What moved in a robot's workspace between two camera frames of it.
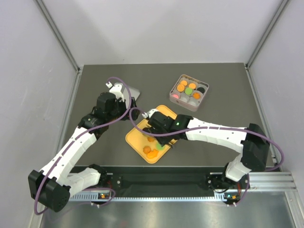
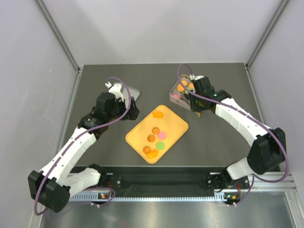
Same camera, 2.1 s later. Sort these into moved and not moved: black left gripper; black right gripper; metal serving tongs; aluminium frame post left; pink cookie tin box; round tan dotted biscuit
Moved: black right gripper; metal serving tongs
Not moved: round tan dotted biscuit; aluminium frame post left; pink cookie tin box; black left gripper
